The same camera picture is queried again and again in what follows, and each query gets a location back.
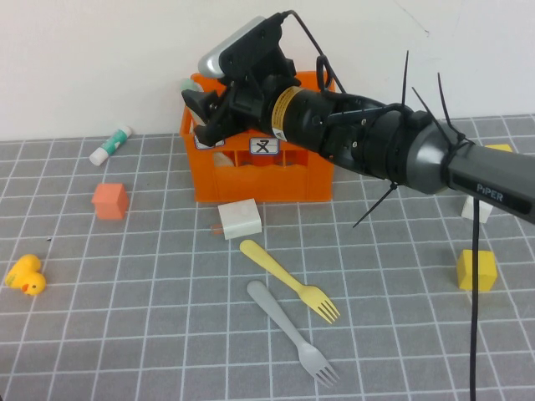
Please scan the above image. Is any white green glue stick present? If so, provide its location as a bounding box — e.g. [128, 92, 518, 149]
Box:
[89, 124, 134, 167]

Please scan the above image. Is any yellow plastic fork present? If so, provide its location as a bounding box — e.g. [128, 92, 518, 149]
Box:
[239, 239, 341, 325]

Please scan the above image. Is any black camera cable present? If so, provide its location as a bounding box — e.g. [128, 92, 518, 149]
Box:
[275, 10, 482, 401]

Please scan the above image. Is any grey plastic fork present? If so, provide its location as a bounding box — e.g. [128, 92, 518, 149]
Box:
[246, 279, 340, 388]

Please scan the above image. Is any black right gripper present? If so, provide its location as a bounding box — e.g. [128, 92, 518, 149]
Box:
[181, 71, 280, 147]

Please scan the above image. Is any salmon foam block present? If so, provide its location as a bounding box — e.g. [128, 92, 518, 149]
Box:
[91, 182, 130, 221]

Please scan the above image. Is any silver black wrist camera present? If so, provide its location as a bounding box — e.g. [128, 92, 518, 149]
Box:
[196, 15, 294, 81]

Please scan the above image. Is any white charger plug adapter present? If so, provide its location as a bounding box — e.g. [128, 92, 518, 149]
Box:
[210, 198, 263, 241]

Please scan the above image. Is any yellow rubber duck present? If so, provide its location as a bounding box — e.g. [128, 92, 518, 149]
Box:
[4, 253, 47, 297]

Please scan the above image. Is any light green plastic spoon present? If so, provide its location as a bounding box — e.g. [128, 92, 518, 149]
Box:
[179, 78, 210, 126]

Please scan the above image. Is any black zip tie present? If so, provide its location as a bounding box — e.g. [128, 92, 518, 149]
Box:
[352, 183, 398, 229]
[411, 85, 440, 126]
[400, 49, 410, 109]
[436, 73, 466, 143]

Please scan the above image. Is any orange plastic cutlery holder crate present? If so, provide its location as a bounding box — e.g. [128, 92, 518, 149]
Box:
[179, 70, 340, 205]

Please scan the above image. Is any grey white-grid tablecloth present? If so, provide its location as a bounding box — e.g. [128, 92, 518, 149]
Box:
[0, 112, 535, 401]

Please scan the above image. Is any white foam cube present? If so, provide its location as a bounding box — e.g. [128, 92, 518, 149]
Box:
[461, 195, 495, 225]

